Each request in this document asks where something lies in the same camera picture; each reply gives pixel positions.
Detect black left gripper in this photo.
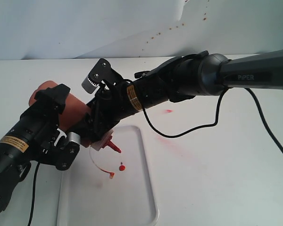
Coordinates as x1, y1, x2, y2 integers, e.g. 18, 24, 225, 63
10, 84, 70, 162

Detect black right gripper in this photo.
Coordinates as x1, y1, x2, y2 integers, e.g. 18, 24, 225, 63
70, 80, 146, 146

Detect red sauce squeeze bottle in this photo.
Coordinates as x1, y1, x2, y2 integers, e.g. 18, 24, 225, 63
29, 81, 121, 153

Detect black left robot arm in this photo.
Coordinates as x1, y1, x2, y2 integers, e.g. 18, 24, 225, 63
0, 84, 70, 213

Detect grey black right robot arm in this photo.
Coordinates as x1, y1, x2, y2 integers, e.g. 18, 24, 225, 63
70, 50, 283, 142

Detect red sauce blob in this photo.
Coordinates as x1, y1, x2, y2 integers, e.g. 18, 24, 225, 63
119, 162, 125, 171

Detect white rectangular tray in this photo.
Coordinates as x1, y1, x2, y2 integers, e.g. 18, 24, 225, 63
57, 125, 159, 226

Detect white paper backdrop sheet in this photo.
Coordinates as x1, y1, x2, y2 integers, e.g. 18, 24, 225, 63
0, 0, 186, 60

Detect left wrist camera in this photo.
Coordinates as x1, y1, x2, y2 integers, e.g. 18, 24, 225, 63
39, 132, 81, 171

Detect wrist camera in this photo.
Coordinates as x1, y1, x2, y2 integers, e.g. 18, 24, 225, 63
82, 58, 123, 94
39, 132, 81, 171

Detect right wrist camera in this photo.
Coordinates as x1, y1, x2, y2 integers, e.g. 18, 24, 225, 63
82, 58, 123, 94

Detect black right camera cable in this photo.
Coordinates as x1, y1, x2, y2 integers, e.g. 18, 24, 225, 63
122, 77, 283, 172

